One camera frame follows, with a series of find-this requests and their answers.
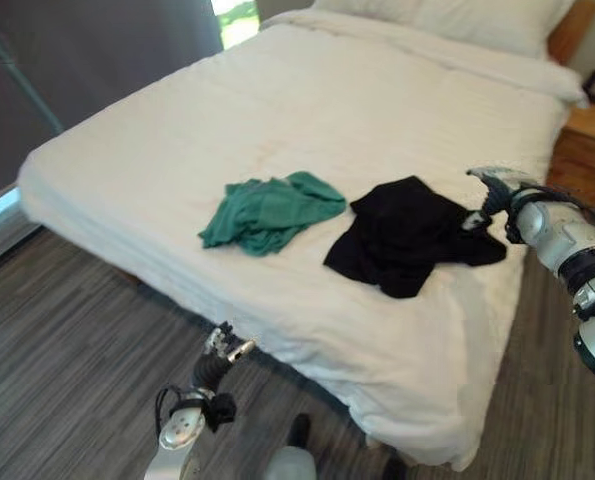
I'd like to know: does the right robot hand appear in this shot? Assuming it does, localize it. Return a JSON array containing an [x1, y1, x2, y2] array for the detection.
[[466, 165, 539, 232]]

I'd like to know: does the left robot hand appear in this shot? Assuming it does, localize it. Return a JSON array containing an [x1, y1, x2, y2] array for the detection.
[[191, 323, 257, 390]]

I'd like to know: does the white bed duvet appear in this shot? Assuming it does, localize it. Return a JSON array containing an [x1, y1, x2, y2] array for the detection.
[[17, 10, 589, 472]]

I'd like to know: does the wooden nightstand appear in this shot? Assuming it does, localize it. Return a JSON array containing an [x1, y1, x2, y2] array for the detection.
[[545, 104, 595, 208]]

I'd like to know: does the black garment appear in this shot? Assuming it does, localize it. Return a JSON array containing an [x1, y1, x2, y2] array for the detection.
[[323, 174, 508, 300]]

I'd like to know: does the dark robot foot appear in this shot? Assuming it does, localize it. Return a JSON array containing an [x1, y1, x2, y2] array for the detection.
[[286, 412, 312, 449]]

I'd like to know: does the silver robot leg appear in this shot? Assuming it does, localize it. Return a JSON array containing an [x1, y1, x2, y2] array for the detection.
[[266, 446, 318, 480]]

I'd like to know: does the green garment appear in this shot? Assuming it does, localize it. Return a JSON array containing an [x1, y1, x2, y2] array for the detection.
[[197, 170, 347, 259]]

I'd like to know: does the wooden headboard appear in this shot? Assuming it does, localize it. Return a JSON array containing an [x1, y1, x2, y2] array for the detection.
[[545, 0, 591, 68]]

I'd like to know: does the white pillow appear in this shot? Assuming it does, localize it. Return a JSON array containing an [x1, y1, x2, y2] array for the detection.
[[310, 0, 577, 58]]

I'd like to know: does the grey curtain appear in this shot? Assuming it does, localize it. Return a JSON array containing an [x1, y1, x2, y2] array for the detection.
[[0, 0, 226, 202]]

